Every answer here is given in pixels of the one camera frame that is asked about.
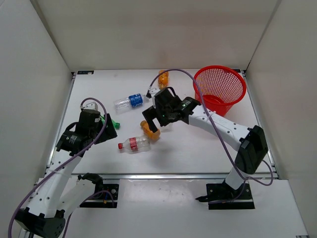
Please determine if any green plastic bottle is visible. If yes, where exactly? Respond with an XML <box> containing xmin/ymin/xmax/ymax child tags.
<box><xmin>101</xmin><ymin>116</ymin><xmax>120</xmax><ymax>130</ymax></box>

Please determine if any clear bottle blue label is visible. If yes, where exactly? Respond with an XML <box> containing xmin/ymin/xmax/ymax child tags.
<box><xmin>113</xmin><ymin>93</ymin><xmax>149</xmax><ymax>113</ymax></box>

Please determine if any orange juice bottle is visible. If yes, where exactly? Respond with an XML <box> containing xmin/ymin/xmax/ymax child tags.
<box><xmin>140</xmin><ymin>120</ymin><xmax>160</xmax><ymax>141</ymax></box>
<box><xmin>158</xmin><ymin>70</ymin><xmax>169</xmax><ymax>90</ymax></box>

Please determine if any clear bottle red label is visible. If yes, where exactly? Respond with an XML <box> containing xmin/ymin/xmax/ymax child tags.
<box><xmin>118</xmin><ymin>136</ymin><xmax>151</xmax><ymax>154</ymax></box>

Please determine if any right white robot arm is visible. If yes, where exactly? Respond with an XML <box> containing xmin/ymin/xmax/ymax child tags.
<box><xmin>142</xmin><ymin>87</ymin><xmax>268</xmax><ymax>198</ymax></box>

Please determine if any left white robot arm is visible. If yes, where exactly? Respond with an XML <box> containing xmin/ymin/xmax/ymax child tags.
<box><xmin>14</xmin><ymin>109</ymin><xmax>117</xmax><ymax>238</ymax></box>

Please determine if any red mesh plastic bin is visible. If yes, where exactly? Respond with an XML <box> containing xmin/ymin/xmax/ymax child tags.
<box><xmin>193</xmin><ymin>65</ymin><xmax>247</xmax><ymax>116</ymax></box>

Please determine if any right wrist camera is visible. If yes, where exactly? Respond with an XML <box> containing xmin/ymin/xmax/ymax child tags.
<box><xmin>146</xmin><ymin>87</ymin><xmax>160</xmax><ymax>105</ymax></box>

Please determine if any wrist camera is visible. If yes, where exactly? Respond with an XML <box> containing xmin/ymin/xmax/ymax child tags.
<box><xmin>80</xmin><ymin>101</ymin><xmax>98</xmax><ymax>111</ymax></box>
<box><xmin>146</xmin><ymin>87</ymin><xmax>160</xmax><ymax>105</ymax></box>

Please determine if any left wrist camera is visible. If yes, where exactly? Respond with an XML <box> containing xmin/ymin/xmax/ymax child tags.
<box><xmin>80</xmin><ymin>101</ymin><xmax>98</xmax><ymax>111</ymax></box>

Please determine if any aluminium table edge rail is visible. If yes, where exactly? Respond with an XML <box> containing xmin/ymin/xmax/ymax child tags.
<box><xmin>70</xmin><ymin>173</ymin><xmax>279</xmax><ymax>180</ymax></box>

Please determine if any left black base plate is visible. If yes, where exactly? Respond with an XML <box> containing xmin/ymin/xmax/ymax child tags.
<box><xmin>80</xmin><ymin>180</ymin><xmax>119</xmax><ymax>209</ymax></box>

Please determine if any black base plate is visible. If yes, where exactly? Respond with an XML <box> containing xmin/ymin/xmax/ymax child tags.
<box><xmin>196</xmin><ymin>182</ymin><xmax>255</xmax><ymax>210</ymax></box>
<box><xmin>80</xmin><ymin>180</ymin><xmax>119</xmax><ymax>209</ymax></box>

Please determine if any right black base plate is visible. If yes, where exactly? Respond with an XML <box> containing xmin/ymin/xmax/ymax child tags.
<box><xmin>196</xmin><ymin>182</ymin><xmax>255</xmax><ymax>210</ymax></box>

